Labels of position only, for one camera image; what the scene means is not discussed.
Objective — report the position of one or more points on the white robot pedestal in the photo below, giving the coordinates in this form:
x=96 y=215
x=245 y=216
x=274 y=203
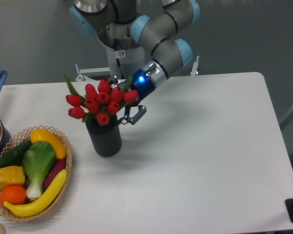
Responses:
x=125 y=55

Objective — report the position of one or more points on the white base bracket left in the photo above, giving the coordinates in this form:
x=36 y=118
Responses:
x=91 y=73

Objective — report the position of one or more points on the green cucumber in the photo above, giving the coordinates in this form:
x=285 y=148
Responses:
x=14 y=156

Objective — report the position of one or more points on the yellow banana squash lower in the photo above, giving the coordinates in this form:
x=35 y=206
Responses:
x=42 y=202

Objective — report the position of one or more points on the woven wicker basket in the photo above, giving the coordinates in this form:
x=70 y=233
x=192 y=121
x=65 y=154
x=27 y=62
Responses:
x=23 y=137

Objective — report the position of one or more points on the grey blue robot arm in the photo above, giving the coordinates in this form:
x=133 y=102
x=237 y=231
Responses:
x=163 y=55

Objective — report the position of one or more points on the yellow bell pepper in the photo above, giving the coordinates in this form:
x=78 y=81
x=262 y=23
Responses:
x=11 y=175

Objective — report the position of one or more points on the orange fruit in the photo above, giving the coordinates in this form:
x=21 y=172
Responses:
x=14 y=194

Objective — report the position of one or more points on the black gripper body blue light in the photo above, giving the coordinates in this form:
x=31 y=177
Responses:
x=143 y=84

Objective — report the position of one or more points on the green bok choy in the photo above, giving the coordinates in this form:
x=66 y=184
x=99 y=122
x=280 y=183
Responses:
x=37 y=162

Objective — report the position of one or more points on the dark grey ribbed vase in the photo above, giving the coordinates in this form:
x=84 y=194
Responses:
x=106 y=139

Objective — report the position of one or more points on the red tulip bouquet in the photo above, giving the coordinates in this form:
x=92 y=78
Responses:
x=99 y=104

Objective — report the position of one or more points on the purple eggplant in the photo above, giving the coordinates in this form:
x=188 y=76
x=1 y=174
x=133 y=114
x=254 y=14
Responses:
x=58 y=166

